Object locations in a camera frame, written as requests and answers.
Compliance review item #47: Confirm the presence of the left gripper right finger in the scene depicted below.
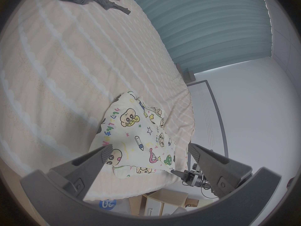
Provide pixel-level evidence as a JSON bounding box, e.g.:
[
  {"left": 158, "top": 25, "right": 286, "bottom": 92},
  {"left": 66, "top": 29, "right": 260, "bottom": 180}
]
[{"left": 189, "top": 143, "right": 253, "bottom": 200}]

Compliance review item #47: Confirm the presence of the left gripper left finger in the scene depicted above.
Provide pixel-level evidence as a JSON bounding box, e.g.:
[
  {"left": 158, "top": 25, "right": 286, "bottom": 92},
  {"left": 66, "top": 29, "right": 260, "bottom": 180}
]
[{"left": 48, "top": 144, "right": 114, "bottom": 201}]

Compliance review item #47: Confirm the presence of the white printed pyjama top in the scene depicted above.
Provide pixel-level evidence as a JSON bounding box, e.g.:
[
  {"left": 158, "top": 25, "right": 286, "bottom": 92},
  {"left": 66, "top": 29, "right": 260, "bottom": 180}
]
[{"left": 88, "top": 91, "right": 177, "bottom": 179}]

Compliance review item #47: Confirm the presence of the light wooden small table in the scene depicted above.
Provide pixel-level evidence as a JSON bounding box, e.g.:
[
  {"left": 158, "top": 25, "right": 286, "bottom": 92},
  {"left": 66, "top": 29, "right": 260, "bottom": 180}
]
[{"left": 128, "top": 188, "right": 201, "bottom": 218}]

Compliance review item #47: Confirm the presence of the bed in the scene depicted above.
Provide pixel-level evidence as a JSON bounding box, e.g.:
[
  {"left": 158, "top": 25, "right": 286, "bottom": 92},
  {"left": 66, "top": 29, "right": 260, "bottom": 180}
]
[{"left": 0, "top": 0, "right": 230, "bottom": 202}]

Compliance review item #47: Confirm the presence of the grey bedside table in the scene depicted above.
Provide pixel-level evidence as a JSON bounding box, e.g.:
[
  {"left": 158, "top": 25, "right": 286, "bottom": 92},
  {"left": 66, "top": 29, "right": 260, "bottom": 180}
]
[{"left": 176, "top": 63, "right": 196, "bottom": 84}]

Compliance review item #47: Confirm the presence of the blue-green curtain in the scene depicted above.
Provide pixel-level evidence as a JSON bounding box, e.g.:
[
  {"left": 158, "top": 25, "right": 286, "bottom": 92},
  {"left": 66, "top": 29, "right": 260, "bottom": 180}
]
[{"left": 122, "top": 0, "right": 275, "bottom": 74}]

